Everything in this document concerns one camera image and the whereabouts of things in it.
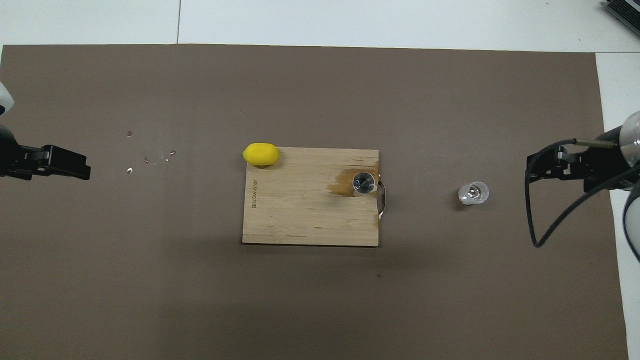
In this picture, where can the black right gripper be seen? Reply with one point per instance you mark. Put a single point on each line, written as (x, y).
(602, 160)

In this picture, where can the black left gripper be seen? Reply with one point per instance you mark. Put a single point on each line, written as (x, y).
(25, 161)

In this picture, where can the small clear glass cup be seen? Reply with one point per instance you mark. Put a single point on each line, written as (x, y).
(473, 193)

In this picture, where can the steel double jigger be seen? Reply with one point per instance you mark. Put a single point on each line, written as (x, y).
(364, 183)

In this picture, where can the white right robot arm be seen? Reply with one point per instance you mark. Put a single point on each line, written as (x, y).
(634, 220)

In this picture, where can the grey ribbed device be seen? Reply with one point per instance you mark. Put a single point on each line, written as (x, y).
(625, 12)

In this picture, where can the yellow lemon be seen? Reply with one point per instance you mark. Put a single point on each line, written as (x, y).
(260, 154)

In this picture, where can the wooden cutting board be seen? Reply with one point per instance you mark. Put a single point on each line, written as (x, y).
(300, 200)

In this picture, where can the brown table mat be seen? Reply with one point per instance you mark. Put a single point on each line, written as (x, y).
(300, 300)

